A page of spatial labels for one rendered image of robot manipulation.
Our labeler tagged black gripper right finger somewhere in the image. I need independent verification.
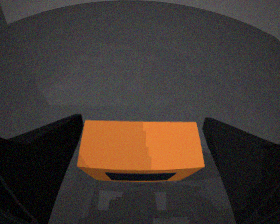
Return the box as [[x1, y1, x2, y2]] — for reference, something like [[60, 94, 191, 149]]
[[202, 117, 280, 224]]

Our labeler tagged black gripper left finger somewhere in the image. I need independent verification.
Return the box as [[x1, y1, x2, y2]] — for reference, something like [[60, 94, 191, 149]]
[[0, 114, 82, 224]]

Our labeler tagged orange block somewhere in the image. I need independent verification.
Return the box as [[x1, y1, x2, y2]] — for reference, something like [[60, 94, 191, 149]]
[[77, 119, 205, 182]]

